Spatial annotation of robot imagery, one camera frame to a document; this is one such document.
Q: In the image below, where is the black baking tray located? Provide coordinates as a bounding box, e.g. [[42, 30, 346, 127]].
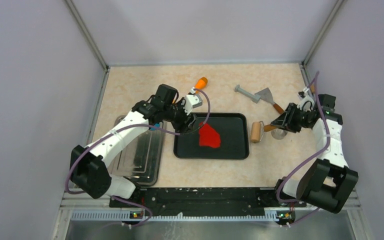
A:
[[173, 112, 250, 160]]

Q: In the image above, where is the silver metal tray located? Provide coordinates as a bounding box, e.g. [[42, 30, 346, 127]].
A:
[[108, 130, 165, 187]]

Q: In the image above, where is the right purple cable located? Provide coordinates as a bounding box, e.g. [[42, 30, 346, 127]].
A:
[[275, 71, 331, 226]]

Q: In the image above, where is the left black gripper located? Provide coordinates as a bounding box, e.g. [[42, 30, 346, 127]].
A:
[[163, 97, 197, 136]]

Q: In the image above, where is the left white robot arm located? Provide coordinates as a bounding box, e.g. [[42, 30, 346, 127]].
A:
[[66, 84, 203, 207]]

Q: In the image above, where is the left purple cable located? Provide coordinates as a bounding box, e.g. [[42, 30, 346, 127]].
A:
[[64, 87, 212, 228]]

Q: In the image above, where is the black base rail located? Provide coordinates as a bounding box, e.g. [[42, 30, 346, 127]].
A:
[[109, 187, 307, 220]]

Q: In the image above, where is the purple cable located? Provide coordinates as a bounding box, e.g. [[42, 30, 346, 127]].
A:
[[64, 87, 212, 228], [275, 71, 331, 226]]

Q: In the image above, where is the grey dumbbell tool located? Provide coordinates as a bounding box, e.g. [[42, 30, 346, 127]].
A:
[[234, 84, 260, 104]]

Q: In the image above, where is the wooden rolling pin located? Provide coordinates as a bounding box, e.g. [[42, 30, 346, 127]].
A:
[[250, 121, 278, 144]]

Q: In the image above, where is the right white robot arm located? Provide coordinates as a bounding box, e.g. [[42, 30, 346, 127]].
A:
[[271, 94, 359, 214]]

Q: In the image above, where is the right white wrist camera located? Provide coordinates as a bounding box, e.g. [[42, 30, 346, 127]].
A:
[[297, 87, 316, 112]]

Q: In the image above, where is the metal scraper wooden handle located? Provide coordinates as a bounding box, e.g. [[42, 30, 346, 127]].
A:
[[255, 87, 284, 115]]

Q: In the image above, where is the orange toy carrot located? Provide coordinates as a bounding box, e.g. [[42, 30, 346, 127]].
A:
[[194, 77, 208, 90]]

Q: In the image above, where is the red dough piece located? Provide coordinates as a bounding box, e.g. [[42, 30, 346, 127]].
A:
[[198, 123, 221, 149]]

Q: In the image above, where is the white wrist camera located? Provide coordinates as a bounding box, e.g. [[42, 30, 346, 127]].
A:
[[297, 87, 316, 112], [181, 88, 203, 116]]

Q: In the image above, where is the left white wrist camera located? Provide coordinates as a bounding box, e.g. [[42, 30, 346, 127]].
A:
[[181, 88, 203, 116]]

